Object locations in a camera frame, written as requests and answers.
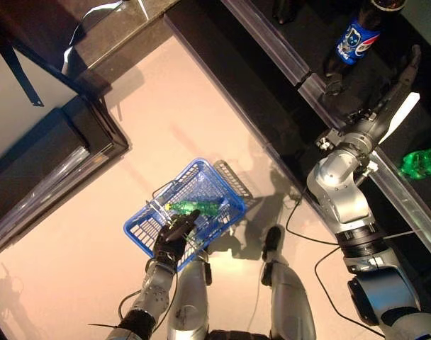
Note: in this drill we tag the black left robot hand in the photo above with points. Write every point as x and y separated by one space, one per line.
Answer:
171 244

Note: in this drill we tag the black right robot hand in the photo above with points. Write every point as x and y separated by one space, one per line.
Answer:
403 85

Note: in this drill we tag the green Sprite bottle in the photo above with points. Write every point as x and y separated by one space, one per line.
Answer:
194 208
421 163

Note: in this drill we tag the blue plastic shopping basket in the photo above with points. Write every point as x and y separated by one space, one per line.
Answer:
201 187

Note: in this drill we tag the small Pepsi cola bottle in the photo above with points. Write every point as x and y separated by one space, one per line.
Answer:
357 39

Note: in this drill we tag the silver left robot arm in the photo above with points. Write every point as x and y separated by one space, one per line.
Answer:
153 290

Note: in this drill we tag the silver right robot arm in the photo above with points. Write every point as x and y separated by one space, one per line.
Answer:
339 191

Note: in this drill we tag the silver left robot leg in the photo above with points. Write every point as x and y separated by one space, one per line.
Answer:
187 301

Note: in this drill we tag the silver robot leg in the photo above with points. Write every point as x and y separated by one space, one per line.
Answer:
290 301
187 301

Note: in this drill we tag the silver right robot leg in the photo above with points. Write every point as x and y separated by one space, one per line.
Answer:
290 301

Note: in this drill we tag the dark brown low shelf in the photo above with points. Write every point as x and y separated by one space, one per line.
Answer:
42 159

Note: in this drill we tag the crumpled clear plastic strip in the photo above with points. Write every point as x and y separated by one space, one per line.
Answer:
72 42

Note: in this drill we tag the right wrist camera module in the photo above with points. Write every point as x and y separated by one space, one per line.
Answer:
327 140

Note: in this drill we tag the black shelf board clear rail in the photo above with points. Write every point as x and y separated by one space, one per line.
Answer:
307 35

